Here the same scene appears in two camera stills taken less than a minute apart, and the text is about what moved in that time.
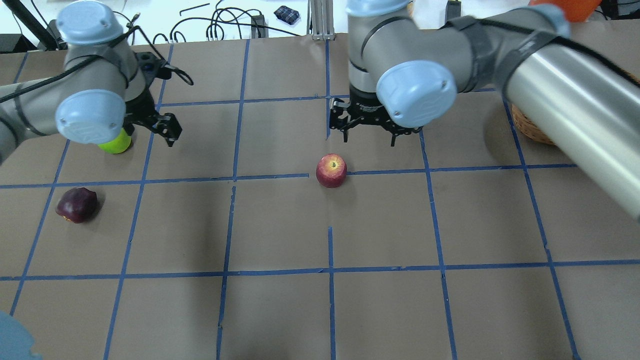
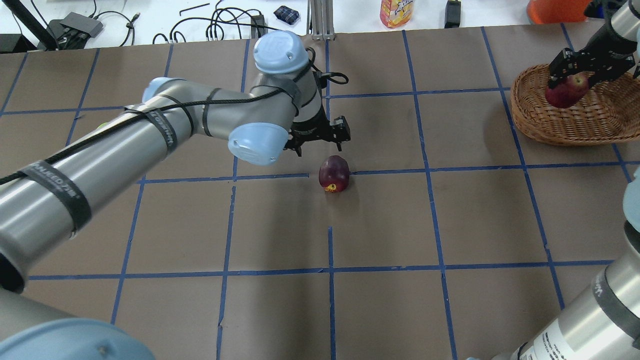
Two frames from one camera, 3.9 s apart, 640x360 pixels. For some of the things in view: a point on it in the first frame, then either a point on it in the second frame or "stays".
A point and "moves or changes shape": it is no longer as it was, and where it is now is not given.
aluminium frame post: x=320 y=14 stays
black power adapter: x=259 y=32 stays
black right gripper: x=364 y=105 to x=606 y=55
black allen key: x=193 y=7 stays
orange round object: x=577 y=11 stays
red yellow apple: x=331 y=170 moves or changes shape
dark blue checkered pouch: x=290 y=16 stays
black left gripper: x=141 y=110 to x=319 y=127
